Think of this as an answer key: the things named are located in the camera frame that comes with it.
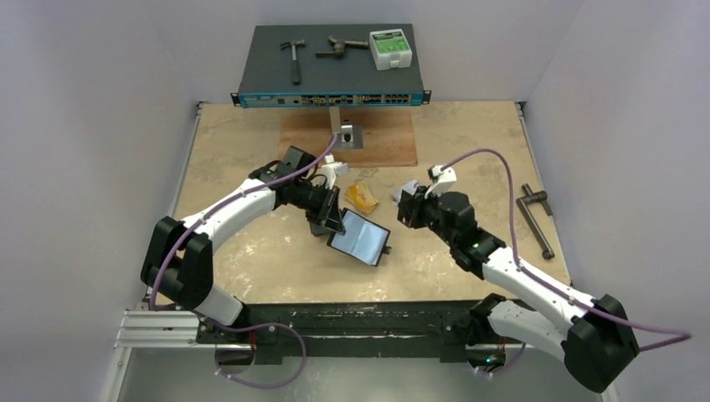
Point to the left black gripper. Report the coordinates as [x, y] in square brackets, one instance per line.
[331, 219]

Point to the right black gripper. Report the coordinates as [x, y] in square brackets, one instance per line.
[409, 208]

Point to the black card holder wallet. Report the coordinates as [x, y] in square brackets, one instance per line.
[363, 239]

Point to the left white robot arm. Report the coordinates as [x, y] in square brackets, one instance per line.
[179, 261]

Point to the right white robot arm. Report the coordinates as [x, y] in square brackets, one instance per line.
[584, 332]

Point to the silver card stack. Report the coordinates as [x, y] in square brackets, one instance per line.
[407, 188]

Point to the gold VIP card stack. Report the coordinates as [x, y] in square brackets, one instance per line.
[361, 197]

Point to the wooden board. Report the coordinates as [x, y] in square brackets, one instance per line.
[388, 136]

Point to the small hammer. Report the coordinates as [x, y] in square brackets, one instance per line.
[293, 46]

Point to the white green plastic box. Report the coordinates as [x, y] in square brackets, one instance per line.
[390, 49]

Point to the rusty pliers tool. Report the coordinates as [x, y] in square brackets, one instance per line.
[339, 47]

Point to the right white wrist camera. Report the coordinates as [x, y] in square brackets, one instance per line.
[442, 179]

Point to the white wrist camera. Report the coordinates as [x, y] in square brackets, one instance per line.
[442, 179]
[331, 169]

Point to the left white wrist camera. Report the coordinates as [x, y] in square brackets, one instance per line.
[331, 169]

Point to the metal stand bracket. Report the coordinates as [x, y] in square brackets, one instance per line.
[348, 136]

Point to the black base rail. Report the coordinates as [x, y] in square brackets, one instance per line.
[449, 331]

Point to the blue network switch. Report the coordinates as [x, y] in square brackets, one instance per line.
[347, 82]

